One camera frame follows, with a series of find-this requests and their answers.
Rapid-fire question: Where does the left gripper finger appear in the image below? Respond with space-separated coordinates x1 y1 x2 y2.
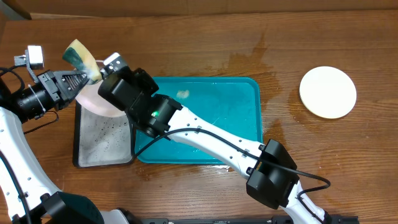
60 81 88 101
53 70 89 82

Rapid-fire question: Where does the pink-rimmed white plate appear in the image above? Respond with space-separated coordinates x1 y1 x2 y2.
75 80 125 118

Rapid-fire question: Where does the green and yellow sponge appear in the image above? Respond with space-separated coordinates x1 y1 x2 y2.
62 39 102 85

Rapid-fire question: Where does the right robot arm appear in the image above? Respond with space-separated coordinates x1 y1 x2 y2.
98 65 331 223

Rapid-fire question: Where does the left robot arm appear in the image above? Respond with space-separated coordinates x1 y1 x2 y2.
1 70 104 223

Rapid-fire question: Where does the black tray with soapy water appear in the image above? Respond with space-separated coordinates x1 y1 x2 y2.
72 104 134 168

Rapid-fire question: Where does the teal plastic serving tray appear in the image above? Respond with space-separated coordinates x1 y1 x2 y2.
138 77 263 165

